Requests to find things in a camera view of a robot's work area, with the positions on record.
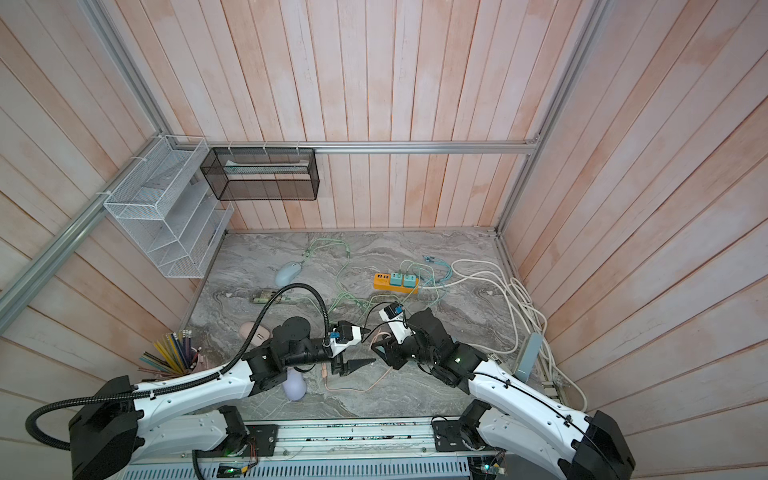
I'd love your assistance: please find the pink charging cable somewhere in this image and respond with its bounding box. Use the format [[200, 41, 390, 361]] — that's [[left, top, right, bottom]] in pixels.
[[320, 338, 397, 396]]

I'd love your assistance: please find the pink mouse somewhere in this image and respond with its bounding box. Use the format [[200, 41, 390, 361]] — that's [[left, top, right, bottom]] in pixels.
[[238, 322, 272, 344]]

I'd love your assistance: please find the lavender wireless mouse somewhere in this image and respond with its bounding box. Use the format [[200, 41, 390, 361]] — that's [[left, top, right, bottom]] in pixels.
[[282, 368, 307, 402]]

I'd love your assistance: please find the teal charging cable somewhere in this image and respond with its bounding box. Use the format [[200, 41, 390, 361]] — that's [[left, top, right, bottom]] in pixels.
[[413, 254, 455, 288]]

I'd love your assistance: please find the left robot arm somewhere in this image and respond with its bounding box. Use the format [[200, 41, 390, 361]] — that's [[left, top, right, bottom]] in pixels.
[[25, 283, 371, 479]]

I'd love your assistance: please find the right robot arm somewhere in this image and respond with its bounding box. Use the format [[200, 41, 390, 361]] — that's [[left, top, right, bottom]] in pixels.
[[371, 303, 636, 479]]

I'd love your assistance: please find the light blue mouse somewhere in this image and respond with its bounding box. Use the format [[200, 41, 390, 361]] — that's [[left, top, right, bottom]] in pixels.
[[274, 261, 303, 288]]

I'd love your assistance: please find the camouflage green device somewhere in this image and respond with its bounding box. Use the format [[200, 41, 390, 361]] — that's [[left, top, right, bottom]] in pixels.
[[250, 289, 282, 305]]

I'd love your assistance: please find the teal charger on orange strip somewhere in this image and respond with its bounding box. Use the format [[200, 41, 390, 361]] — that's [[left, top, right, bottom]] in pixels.
[[390, 272, 403, 287]]

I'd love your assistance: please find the orange power strip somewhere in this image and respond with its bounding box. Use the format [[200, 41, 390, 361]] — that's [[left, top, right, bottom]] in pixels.
[[373, 273, 420, 294]]

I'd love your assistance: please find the blue stapler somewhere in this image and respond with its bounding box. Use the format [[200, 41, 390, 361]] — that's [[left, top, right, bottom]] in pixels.
[[513, 332, 544, 383]]

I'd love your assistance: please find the pink pencil cup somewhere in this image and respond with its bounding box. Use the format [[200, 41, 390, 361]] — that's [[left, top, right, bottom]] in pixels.
[[139, 329, 204, 380]]

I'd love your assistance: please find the black mesh basket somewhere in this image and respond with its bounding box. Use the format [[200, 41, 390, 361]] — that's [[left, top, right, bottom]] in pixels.
[[201, 146, 320, 201]]

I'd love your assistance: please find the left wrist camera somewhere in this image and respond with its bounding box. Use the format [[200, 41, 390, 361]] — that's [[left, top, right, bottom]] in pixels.
[[329, 321, 364, 345]]

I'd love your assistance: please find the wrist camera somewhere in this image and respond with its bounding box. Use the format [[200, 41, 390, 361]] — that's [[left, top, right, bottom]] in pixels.
[[329, 321, 364, 345], [379, 302, 413, 344]]

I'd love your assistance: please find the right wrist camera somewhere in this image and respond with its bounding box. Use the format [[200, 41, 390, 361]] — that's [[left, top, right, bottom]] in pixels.
[[379, 302, 413, 344]]

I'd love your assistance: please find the white power cord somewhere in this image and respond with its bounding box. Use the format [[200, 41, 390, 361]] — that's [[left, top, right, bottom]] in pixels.
[[418, 257, 589, 412]]

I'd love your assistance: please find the green charging cable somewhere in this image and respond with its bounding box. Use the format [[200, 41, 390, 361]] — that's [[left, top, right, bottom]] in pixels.
[[287, 236, 391, 328]]

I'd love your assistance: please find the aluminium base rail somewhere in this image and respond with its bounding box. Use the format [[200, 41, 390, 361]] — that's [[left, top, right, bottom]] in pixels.
[[129, 411, 495, 467]]

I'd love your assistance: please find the white wire mesh shelf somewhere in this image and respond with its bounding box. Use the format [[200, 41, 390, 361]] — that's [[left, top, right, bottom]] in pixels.
[[104, 135, 234, 279]]

